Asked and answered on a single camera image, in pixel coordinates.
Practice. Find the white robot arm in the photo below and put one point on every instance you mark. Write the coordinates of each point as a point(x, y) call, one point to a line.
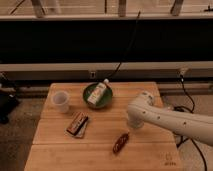
point(196, 126)

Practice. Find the white bottle in bowl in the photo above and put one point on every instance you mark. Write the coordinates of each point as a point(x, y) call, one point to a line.
point(98, 92)

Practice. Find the green bowl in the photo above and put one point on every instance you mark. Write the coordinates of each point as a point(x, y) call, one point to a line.
point(103, 102)

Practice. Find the translucent plastic cup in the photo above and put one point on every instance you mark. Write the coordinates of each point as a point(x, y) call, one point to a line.
point(60, 100)

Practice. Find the brown snack packet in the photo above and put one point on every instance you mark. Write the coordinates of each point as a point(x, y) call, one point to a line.
point(78, 125)

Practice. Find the dark object at left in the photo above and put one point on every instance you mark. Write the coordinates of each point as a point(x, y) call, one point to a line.
point(8, 101)

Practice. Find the white wall outlet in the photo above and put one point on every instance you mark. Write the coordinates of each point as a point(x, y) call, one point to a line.
point(92, 74)

